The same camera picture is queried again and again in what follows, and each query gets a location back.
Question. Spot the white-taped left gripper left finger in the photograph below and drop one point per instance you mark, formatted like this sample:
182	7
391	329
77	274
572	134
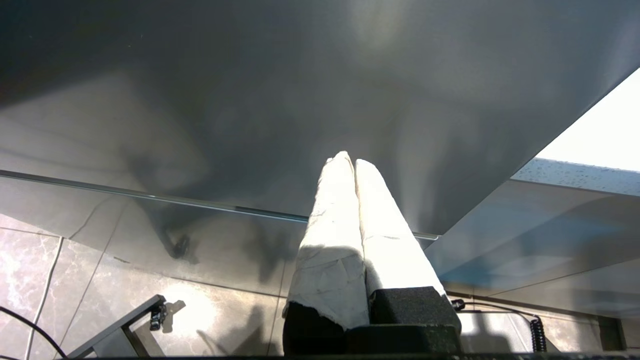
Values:
327	260

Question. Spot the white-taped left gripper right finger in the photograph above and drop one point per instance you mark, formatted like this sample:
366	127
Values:
395	260

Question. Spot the grey under-counter cabinet front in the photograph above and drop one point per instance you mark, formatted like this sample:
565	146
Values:
525	235

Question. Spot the grey tall cabinet door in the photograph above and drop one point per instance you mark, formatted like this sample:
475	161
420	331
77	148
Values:
250	75

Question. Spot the black metal frame bar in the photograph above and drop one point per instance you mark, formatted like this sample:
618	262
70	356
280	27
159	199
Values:
120	322

